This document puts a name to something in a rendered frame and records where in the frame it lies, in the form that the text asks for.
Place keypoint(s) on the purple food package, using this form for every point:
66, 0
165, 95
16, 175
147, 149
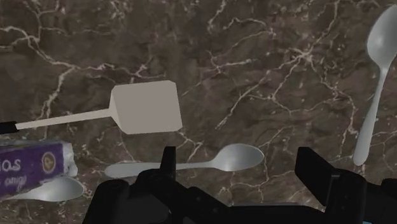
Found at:
29, 166

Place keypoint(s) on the silver spoon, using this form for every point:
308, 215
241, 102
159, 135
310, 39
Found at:
229, 159
377, 77
55, 190

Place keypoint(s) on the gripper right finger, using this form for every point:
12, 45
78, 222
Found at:
341, 186

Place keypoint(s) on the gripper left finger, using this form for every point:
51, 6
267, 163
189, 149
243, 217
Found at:
161, 192

